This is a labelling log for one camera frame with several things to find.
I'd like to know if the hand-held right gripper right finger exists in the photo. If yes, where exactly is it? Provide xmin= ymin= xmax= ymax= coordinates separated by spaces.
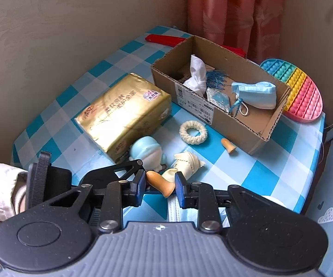
xmin=174 ymin=172 xmax=285 ymax=233

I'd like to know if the pale yellow cloth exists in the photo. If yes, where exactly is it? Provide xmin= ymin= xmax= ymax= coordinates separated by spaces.
xmin=161 ymin=151 xmax=206 ymax=184

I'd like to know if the orange foam earplug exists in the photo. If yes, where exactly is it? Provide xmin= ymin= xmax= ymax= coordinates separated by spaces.
xmin=221 ymin=138 xmax=237 ymax=156
xmin=146 ymin=171 xmax=176 ymax=199

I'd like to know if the brown cardboard box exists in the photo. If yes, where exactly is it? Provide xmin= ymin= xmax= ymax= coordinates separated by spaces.
xmin=150 ymin=35 xmax=292 ymax=155

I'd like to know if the clear jar with white lid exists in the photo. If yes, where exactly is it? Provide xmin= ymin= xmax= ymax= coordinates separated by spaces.
xmin=260 ymin=195 xmax=287 ymax=208

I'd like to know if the flat blue face mask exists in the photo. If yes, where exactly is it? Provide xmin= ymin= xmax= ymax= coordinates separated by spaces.
xmin=166 ymin=196 xmax=202 ymax=223

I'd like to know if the gold tissue pack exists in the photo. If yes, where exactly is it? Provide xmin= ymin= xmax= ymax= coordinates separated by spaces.
xmin=74 ymin=73 xmax=173 ymax=163

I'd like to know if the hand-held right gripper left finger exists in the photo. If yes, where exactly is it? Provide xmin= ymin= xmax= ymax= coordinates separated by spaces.
xmin=43 ymin=170 xmax=147 ymax=234

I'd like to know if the blue printed bed blanket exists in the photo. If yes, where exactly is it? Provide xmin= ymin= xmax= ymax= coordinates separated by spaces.
xmin=299 ymin=118 xmax=333 ymax=277

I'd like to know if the small doll with blue hat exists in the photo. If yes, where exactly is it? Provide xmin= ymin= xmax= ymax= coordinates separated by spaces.
xmin=129 ymin=136 xmax=168 ymax=171

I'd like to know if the white tissue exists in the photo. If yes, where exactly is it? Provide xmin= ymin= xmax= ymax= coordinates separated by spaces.
xmin=182 ymin=54 xmax=208 ymax=96

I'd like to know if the blue checkered tablecloth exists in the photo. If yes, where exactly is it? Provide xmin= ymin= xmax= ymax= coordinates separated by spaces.
xmin=10 ymin=25 xmax=326 ymax=228

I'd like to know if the red plastic stick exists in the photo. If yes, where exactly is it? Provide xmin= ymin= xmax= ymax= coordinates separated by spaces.
xmin=146 ymin=34 xmax=246 ymax=59

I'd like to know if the blue face mask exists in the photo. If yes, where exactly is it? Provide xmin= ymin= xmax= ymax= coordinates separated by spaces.
xmin=230 ymin=81 xmax=277 ymax=116
xmin=166 ymin=196 xmax=202 ymax=223

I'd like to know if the floral pouch with blue ribbon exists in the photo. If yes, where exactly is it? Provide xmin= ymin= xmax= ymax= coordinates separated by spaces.
xmin=205 ymin=70 xmax=243 ymax=116

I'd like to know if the rainbow bubble pop toy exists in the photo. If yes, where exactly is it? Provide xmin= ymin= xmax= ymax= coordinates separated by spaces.
xmin=259 ymin=58 xmax=324 ymax=123

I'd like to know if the pink gold-trimmed curtain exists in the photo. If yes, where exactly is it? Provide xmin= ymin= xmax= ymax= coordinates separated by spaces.
xmin=186 ymin=0 xmax=288 ymax=65

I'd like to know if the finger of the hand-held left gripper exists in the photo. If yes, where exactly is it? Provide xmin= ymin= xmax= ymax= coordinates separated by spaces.
xmin=79 ymin=159 xmax=144 ymax=188

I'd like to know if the white knitted scrunchie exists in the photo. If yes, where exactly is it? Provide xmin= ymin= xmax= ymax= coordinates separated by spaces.
xmin=179 ymin=120 xmax=209 ymax=145

